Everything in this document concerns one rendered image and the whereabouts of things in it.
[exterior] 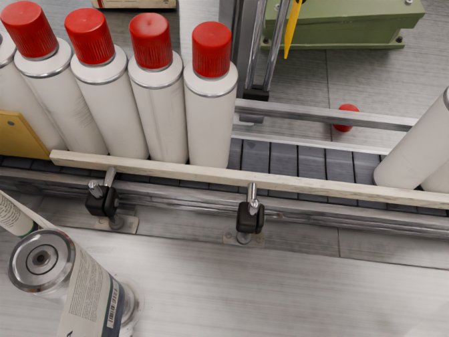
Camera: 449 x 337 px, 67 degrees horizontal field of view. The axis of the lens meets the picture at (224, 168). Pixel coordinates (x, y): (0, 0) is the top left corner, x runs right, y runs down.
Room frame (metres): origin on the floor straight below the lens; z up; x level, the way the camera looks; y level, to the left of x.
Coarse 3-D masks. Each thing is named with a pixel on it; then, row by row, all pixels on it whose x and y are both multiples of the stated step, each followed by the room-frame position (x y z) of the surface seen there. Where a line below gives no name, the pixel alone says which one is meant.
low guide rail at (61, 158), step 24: (96, 168) 0.19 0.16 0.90; (120, 168) 0.19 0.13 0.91; (144, 168) 0.19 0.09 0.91; (168, 168) 0.19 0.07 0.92; (192, 168) 0.20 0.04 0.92; (216, 168) 0.20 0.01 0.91; (312, 192) 0.19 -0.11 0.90; (336, 192) 0.19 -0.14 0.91; (360, 192) 0.19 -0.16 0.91; (384, 192) 0.19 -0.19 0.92; (408, 192) 0.20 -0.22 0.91
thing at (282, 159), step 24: (240, 144) 0.26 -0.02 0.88; (264, 144) 0.27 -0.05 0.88; (288, 144) 0.27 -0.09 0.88; (24, 168) 0.19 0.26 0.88; (48, 168) 0.19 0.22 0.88; (72, 168) 0.20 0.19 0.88; (240, 168) 0.23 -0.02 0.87; (264, 168) 0.23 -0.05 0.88; (288, 168) 0.23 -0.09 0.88; (312, 168) 0.24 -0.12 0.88; (336, 168) 0.24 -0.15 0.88; (360, 168) 0.24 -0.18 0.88; (240, 192) 0.19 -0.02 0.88; (264, 192) 0.19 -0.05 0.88; (288, 192) 0.20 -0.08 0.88
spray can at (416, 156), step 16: (448, 96) 0.23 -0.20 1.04; (432, 112) 0.23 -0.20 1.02; (448, 112) 0.22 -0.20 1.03; (416, 128) 0.23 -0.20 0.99; (432, 128) 0.22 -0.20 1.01; (448, 128) 0.21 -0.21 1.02; (400, 144) 0.23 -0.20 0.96; (416, 144) 0.22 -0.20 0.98; (432, 144) 0.21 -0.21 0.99; (448, 144) 0.21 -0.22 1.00; (384, 160) 0.24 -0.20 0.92; (400, 160) 0.22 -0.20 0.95; (416, 160) 0.21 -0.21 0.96; (432, 160) 0.21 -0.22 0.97; (384, 176) 0.22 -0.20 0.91; (400, 176) 0.21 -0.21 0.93; (416, 176) 0.20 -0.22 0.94
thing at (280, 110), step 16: (240, 112) 0.26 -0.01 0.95; (256, 112) 0.26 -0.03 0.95; (272, 112) 0.26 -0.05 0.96; (288, 112) 0.26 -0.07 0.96; (304, 112) 0.26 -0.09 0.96; (320, 112) 0.26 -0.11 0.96; (336, 112) 0.27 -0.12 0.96; (352, 112) 0.27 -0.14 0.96; (384, 128) 0.26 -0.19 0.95; (400, 128) 0.26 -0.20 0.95
